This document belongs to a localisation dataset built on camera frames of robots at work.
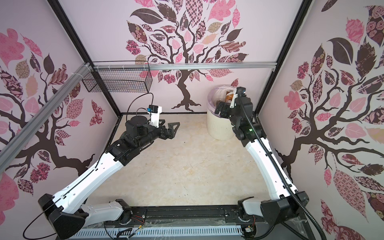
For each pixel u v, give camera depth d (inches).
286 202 14.7
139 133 20.0
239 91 22.8
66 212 15.2
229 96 37.3
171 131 23.7
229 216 29.1
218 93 39.2
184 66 37.0
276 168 16.4
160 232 27.6
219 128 36.5
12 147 20.0
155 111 22.4
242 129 19.7
